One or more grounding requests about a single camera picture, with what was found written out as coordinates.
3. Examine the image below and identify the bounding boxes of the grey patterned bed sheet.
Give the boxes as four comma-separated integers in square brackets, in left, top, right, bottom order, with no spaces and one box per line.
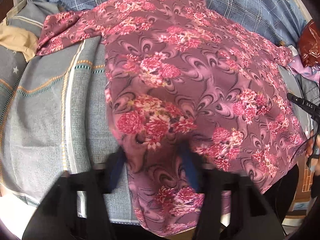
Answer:
[0,0,141,225]

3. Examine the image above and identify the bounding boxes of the lilac patterned cloth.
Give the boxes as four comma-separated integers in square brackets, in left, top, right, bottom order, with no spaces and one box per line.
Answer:
[289,55,320,85]

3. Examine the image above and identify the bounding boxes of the beige cloth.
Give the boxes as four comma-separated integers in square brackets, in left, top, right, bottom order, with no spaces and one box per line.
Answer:
[1,25,38,62]

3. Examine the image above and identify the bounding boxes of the right hand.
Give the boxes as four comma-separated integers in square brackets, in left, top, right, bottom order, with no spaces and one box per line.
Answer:
[305,131,320,158]

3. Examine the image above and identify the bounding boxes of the red plastic bag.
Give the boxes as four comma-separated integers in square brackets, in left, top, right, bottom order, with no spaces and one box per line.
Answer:
[298,20,320,67]

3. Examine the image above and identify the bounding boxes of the pink floral garment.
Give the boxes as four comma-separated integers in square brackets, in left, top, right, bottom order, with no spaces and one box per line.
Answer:
[38,0,305,236]

